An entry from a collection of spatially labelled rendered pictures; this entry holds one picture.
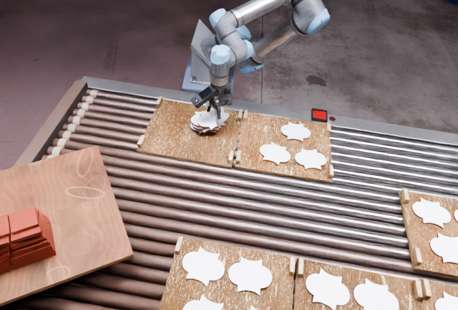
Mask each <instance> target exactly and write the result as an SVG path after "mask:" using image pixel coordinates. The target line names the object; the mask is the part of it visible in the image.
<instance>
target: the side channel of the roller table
mask: <svg viewBox="0 0 458 310"><path fill-rule="evenodd" d="M88 89H89V88H88V84H87V82H84V81H79V80H75V82H74V83H73V85H72V86H71V87H70V89H69V90H68V91H67V93H66V94H65V95H64V97H63V99H62V100H61V101H60V102H59V104H58V105H57V107H56V108H55V109H54V110H53V112H52V114H51V115H50V116H49V117H48V119H47V120H46V122H45V123H44V124H43V126H42V127H41V129H40V130H39V132H38V133H37V134H36V135H35V137H34V138H33V139H32V141H31V142H30V144H29V145H28V147H27V148H26V149H25V151H24V152H23V154H22V155H21V156H20V157H19V159H18V161H17V162H16V163H15V164H14V166H13V168H15V167H18V166H22V165H25V164H30V163H33V162H36V161H41V159H42V157H43V156H44V155H47V150H48V147H50V146H52V142H53V140H54V139H55V138H58V133H59V132H60V131H63V125H64V124H65V123H68V118H69V116H73V111H74V109H77V105H78V103H79V102H82V97H83V96H84V95H86V92H87V90H88Z"/></svg>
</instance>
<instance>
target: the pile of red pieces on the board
mask: <svg viewBox="0 0 458 310"><path fill-rule="evenodd" d="M9 216H10V217H9ZM9 216H8V214H6V215H2V216H0V275H1V274H3V273H7V272H10V271H11V269H12V270H15V269H17V268H20V267H23V266H26V265H29V264H32V263H35V262H39V261H40V260H44V259H46V258H50V257H53V256H55V255H56V250H55V243H54V238H53V235H52V228H51V224H50V221H49V219H48V218H47V216H45V215H44V214H42V212H41V211H39V209H36V207H35V206H32V207H29V208H25V209H22V210H20V211H16V212H13V213H10V214H9Z"/></svg>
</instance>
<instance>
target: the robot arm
mask: <svg viewBox="0 0 458 310"><path fill-rule="evenodd" d="M290 4H292V7H293V8H294V11H293V12H292V13H291V15H290V19H288V20H287V21H286V22H284V23H283V24H281V25H280V26H278V28H276V29H274V30H273V31H272V32H270V33H269V34H268V35H266V36H265V37H263V38H262V39H261V40H259V41H258V42H252V43H251V42H250V39H251V33H250V32H249V30H248V28H247V27H246V26H245V24H247V23H249V22H251V21H253V20H255V19H257V18H259V17H261V16H263V15H265V14H266V13H268V12H270V11H272V10H274V9H276V8H278V7H280V6H282V5H290ZM209 20H210V23H211V25H212V27H213V28H214V30H215V32H216V35H213V36H211V37H206V38H204V39H203V40H202V41H201V42H200V47H201V50H202V53H203V54H204V56H205V57H206V58H207V60H208V61H209V62H211V71H210V85H209V86H208V87H207V88H205V89H204V90H203V91H201V92H200V93H199V94H197V95H196V96H195V97H193V98H192V99H191V102H192V104H193V105H194V106H195V108H199V107H201V106H202V105H203V104H205V103H206V109H207V112H210V108H211V106H212V107H213V108H215V111H214V112H215V120H216V125H217V126H218V127H220V126H221V122H222V121H224V120H226V119H227V118H228V117H229V114H228V113H225V112H224V109H223V108H221V107H220V106H226V105H227V106H230V105H232V94H231V87H232V81H231V80H230V79H229V69H230V67H232V66H233V65H236V64H237V65H238V67H239V69H240V71H241V72H242V74H248V73H250V72H253V71H255V70H257V69H259V68H261V67H263V66H264V65H263V63H264V62H265V61H266V57H267V56H269V55H270V54H272V53H273V52H275V51H276V50H278V49H279V48H281V47H282V46H284V45H285V44H287V43H288V42H290V41H291V40H293V39H294V38H296V37H297V36H299V35H307V34H308V35H313V34H314V33H315V32H317V31H318V30H320V29H321V28H323V26H324V25H325V24H326V23H327V22H328V21H329V20H330V16H329V13H328V11H327V9H326V8H325V6H324V4H323V2H322V0H251V1H248V2H247V3H244V4H243V5H240V6H239V7H236V8H234V9H232V10H230V11H229V12H226V11H225V9H224V8H221V9H218V10H216V11H215V12H213V13H212V14H211V15H210V16H209ZM228 95H229V96H228ZM229 99H231V103H228V102H230V100H229Z"/></svg>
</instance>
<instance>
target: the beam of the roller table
mask: <svg viewBox="0 0 458 310"><path fill-rule="evenodd" d="M81 81H84V82H87V84H88V88H89V89H91V90H93V89H95V90H99V91H103V92H108V93H116V94H121V95H129V96H134V97H142V98H147V99H155V100H158V98H159V97H163V99H165V100H170V101H174V102H182V103H186V104H192V102H191V99H192V98H193V97H195V96H196V95H197V94H198V93H190V92H184V91H177V90H172V89H163V88H159V87H150V86H146V85H141V84H133V83H128V82H119V81H115V80H107V79H102V78H94V77H88V76H84V77H83V78H82V80H81ZM220 107H221V108H223V109H224V110H231V111H236V112H239V110H243V114H244V111H245V110H248V112H249V113H254V114H263V115H268V116H273V117H282V118H287V119H296V120H301V121H309V122H314V123H323V122H318V121H312V120H311V111H307V110H299V109H294V108H286V107H281V106H272V105H268V104H259V103H255V102H247V101H242V100H237V99H232V105H230V106H227V105H226V106H220ZM329 117H335V121H331V120H330V119H329ZM327 122H330V123H331V127H332V128H336V129H344V130H349V131H357V132H362V133H367V134H375V135H380V136H388V137H393V138H401V139H406V140H413V141H419V142H426V143H432V144H439V145H444V146H452V147H457V148H458V134H452V133H447V132H442V131H434V130H429V129H421V128H416V127H408V126H403V125H395V124H390V123H382V122H377V121H368V120H364V119H355V118H351V117H343V116H338V115H333V114H328V121H327ZM324 124H326V123H324Z"/></svg>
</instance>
